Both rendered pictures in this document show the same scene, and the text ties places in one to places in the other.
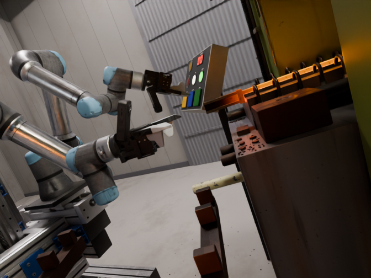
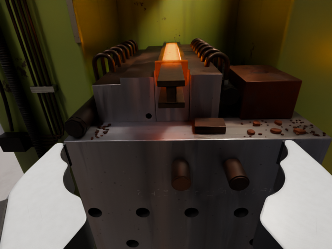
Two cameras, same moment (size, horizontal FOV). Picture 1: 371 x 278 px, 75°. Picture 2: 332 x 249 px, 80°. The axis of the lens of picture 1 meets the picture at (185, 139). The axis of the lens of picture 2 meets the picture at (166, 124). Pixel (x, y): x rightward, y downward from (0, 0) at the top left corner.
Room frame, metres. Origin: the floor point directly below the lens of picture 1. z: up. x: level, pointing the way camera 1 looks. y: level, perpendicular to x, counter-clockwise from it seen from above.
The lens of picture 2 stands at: (0.68, 0.11, 1.07)
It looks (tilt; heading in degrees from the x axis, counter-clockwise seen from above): 27 degrees down; 260
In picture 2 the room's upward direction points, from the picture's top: 2 degrees counter-clockwise
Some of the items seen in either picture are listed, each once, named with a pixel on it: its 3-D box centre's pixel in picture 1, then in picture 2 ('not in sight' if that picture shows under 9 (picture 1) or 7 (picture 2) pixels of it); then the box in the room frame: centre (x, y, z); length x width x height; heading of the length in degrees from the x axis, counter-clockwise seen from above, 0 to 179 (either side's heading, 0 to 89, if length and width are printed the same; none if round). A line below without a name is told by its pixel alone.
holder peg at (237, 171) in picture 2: (229, 159); (235, 174); (0.55, -0.08, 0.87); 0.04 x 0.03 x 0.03; 78
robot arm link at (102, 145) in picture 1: (110, 148); not in sight; (0.70, 0.22, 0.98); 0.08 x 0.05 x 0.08; 168
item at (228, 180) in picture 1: (239, 176); not in sight; (1.00, -0.17, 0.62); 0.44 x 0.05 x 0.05; 78
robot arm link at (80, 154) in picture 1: (88, 156); not in sight; (0.72, 0.29, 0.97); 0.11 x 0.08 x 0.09; 78
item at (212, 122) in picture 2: (243, 130); (209, 125); (0.57, -0.14, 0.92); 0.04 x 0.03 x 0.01; 164
